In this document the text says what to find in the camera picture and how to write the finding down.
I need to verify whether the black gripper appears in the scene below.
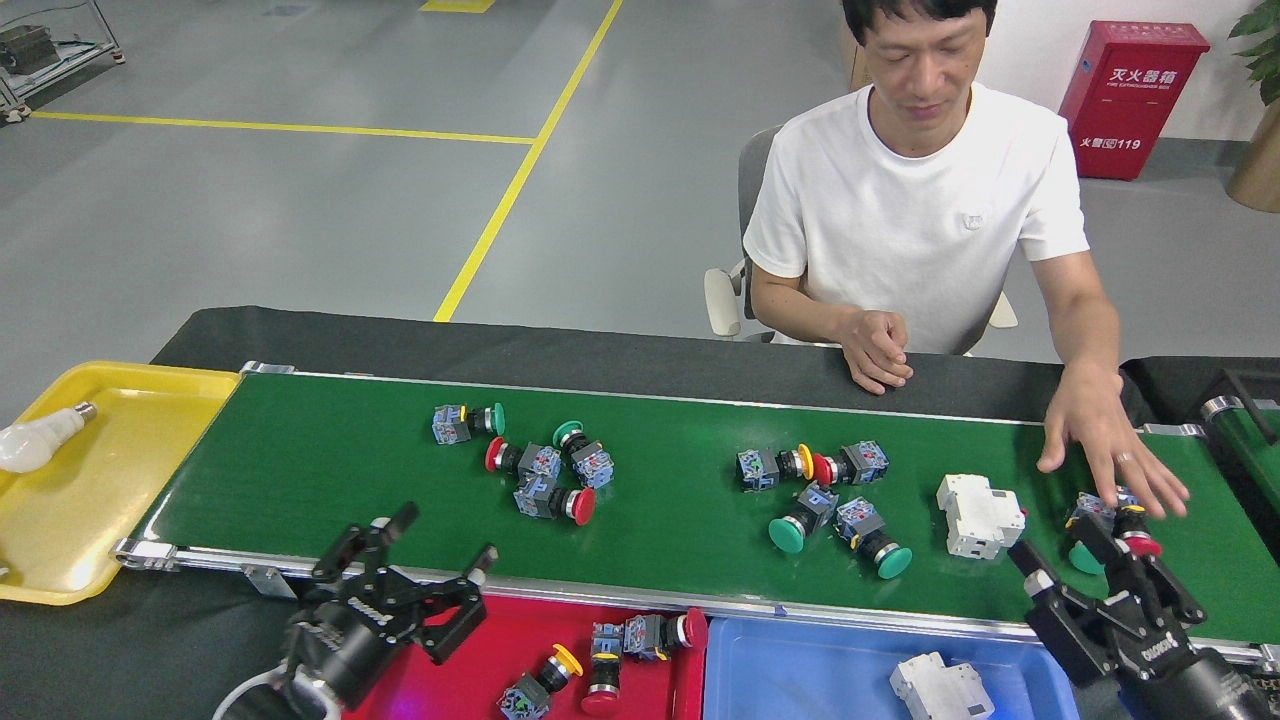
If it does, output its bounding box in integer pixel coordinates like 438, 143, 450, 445
283, 502, 499, 706
1007, 512, 1276, 720

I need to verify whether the red push button switch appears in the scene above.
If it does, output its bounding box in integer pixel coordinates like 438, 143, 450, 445
1110, 487, 1164, 559
812, 440, 890, 488
485, 437, 563, 481
622, 607, 710, 661
580, 620, 626, 717
513, 478, 597, 527

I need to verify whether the white circuit breaker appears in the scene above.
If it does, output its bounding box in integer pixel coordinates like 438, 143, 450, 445
936, 473, 1027, 561
890, 652, 996, 720

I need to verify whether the yellow push button switch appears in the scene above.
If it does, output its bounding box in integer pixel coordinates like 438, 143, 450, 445
497, 643, 584, 720
737, 443, 815, 493

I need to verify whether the short green conveyor belt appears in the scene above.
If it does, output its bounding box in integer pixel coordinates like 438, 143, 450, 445
1200, 395, 1280, 521

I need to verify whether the long green conveyor belt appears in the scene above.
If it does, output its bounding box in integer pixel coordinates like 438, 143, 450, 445
110, 362, 1280, 671

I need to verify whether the yellow plastic tray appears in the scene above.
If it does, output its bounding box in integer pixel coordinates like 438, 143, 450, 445
0, 360, 241, 606

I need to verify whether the person's left hand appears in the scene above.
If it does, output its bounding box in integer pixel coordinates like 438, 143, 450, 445
1037, 362, 1191, 521

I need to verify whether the person's right hand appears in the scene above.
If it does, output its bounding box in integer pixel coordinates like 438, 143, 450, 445
838, 308, 914, 396

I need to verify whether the red plastic bin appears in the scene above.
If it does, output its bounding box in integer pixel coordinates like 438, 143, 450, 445
345, 595, 709, 720

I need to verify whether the blue plastic bin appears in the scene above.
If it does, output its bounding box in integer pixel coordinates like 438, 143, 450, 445
703, 617, 1081, 720

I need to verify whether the white light bulb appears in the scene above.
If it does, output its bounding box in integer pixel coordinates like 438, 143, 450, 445
0, 402, 98, 474

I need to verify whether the person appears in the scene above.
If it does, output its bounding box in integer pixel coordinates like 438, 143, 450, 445
743, 0, 1191, 521

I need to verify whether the potted plant gold pot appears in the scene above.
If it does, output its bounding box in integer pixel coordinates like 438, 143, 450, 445
1227, 0, 1280, 213

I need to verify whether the red fire extinguisher box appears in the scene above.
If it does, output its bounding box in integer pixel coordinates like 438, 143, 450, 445
1058, 20, 1211, 181

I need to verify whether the grey office chair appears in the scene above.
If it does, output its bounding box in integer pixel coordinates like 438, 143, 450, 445
703, 125, 1019, 343

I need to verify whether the brown cardboard box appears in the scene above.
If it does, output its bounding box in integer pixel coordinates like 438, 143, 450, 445
840, 20, 869, 93

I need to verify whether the metal rack on wheels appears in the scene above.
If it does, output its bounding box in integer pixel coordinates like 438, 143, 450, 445
0, 0, 126, 126

